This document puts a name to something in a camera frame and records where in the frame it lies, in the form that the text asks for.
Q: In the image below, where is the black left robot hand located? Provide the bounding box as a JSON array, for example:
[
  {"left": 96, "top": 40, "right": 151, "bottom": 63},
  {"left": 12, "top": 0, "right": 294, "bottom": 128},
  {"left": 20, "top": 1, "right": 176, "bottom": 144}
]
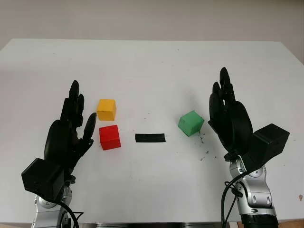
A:
[{"left": 44, "top": 80, "right": 97, "bottom": 178}]

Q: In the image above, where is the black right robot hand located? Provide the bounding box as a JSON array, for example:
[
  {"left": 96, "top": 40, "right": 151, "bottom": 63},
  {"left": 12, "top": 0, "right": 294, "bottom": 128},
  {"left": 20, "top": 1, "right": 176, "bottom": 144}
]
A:
[{"left": 208, "top": 67, "right": 254, "bottom": 162}]

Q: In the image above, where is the green wooden cube block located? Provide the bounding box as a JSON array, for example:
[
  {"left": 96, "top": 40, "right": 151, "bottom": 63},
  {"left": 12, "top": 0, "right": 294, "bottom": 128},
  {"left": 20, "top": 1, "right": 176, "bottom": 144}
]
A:
[{"left": 178, "top": 110, "right": 205, "bottom": 138}]

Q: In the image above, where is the red wooden cube block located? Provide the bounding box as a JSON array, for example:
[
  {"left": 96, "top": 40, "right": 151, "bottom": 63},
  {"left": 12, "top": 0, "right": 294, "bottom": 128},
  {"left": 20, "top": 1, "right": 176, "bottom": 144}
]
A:
[{"left": 98, "top": 124, "right": 122, "bottom": 151}]

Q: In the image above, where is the yellow wooden cube block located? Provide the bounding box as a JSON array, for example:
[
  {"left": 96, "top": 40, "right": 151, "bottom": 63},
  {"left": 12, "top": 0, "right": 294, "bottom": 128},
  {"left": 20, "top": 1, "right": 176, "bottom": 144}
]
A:
[{"left": 96, "top": 98, "right": 117, "bottom": 121}]

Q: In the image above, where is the black tape strip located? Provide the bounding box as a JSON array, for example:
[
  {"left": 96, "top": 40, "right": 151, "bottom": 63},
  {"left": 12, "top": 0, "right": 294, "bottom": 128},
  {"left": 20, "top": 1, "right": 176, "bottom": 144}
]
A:
[{"left": 134, "top": 133, "right": 167, "bottom": 143}]

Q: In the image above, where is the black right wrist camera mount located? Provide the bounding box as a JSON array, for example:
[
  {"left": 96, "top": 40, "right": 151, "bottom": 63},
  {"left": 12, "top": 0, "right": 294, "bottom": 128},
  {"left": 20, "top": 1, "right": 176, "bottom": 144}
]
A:
[{"left": 242, "top": 123, "right": 290, "bottom": 175}]

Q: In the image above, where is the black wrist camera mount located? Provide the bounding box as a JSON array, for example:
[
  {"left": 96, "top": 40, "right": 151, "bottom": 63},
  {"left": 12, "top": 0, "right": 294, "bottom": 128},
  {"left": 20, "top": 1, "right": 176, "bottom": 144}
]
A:
[
  {"left": 21, "top": 158, "right": 66, "bottom": 199},
  {"left": 242, "top": 123, "right": 290, "bottom": 175}
]

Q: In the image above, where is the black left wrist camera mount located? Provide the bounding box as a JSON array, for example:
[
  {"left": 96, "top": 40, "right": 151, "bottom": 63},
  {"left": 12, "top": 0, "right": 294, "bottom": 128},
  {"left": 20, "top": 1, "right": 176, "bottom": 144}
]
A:
[{"left": 21, "top": 158, "right": 66, "bottom": 199}]

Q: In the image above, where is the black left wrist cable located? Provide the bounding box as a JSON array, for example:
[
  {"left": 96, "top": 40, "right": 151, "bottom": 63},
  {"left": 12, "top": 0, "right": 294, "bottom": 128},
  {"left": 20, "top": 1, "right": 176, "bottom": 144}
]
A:
[{"left": 51, "top": 199, "right": 84, "bottom": 228}]

